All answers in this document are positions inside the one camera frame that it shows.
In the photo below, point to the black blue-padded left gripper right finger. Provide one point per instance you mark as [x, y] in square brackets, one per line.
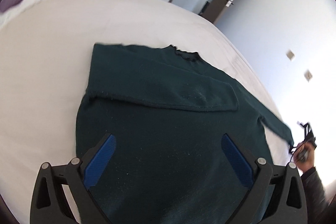
[275, 191]

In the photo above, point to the wall socket plate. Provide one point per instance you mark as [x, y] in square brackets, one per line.
[290, 55]
[308, 75]

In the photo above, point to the lower wall socket plate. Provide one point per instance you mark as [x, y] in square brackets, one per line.
[308, 75]

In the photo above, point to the beige bed sheet mattress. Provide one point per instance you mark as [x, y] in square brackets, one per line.
[45, 59]

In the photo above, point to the upper wall socket plate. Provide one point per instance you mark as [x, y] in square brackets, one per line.
[290, 55]

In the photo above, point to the dark green knit sweater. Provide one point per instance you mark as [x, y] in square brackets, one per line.
[168, 111]

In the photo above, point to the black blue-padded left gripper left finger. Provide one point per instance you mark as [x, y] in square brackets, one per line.
[49, 203]

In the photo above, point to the white crumpled sheet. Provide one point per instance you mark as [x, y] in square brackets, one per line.
[14, 11]

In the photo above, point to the black jacket sleeve forearm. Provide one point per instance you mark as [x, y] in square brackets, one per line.
[318, 209]

